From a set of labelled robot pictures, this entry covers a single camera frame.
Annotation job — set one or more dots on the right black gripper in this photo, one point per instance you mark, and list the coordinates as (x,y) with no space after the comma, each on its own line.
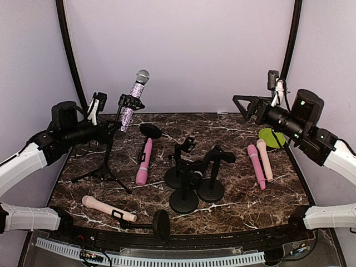
(256,102)

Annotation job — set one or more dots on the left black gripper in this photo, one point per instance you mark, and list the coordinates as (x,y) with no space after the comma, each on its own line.
(104,132)

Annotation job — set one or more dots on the beige microphone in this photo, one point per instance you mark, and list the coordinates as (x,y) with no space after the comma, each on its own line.
(261,145)
(92,203)

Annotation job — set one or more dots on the large pink microphone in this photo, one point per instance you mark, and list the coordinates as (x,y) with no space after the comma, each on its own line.
(253,154)

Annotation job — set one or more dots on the purple glitter microphone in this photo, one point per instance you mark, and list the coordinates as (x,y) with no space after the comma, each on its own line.
(131,103)

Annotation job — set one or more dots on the black stand holding beige microphone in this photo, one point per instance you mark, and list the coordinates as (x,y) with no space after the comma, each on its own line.
(172,176)

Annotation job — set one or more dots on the black microphone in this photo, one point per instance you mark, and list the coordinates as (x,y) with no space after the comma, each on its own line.
(197,173)

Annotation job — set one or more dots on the black stand with black microphone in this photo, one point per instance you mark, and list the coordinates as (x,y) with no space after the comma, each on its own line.
(212,190)

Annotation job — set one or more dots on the black round-base desk stand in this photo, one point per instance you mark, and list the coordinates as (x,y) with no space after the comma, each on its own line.
(184,200)

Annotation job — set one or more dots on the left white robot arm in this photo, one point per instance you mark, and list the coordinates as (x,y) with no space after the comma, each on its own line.
(70,126)

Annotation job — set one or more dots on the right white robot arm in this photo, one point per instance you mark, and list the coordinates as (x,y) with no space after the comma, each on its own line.
(318,144)

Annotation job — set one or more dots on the black stand holding small pink microphone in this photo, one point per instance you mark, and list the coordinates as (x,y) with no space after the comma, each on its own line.
(149,131)

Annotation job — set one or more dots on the small pink microphone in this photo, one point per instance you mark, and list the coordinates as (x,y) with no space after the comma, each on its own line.
(142,174)

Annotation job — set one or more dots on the black front stand lying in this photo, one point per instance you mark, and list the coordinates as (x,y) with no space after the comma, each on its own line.
(160,224)

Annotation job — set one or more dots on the green disc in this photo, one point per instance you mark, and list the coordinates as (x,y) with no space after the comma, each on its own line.
(272,141)

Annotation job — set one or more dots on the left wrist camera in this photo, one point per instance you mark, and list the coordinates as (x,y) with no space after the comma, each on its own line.
(97,105)

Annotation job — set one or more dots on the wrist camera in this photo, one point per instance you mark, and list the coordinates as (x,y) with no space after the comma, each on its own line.
(277,86)
(97,105)

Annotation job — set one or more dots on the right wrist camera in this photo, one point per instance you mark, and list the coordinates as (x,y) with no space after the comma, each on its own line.
(277,86)

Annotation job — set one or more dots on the right black frame post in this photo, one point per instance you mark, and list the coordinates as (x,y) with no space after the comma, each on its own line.
(292,38)

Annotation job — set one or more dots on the black frame post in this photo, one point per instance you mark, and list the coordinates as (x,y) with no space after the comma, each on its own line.
(292,38)
(61,14)

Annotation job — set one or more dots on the grey cable duct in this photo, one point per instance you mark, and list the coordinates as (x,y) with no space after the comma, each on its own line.
(114,259)

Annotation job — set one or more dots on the left black frame post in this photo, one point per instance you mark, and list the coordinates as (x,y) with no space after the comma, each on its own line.
(61,14)

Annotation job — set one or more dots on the black front rail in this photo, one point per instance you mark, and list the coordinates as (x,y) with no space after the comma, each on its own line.
(263,239)

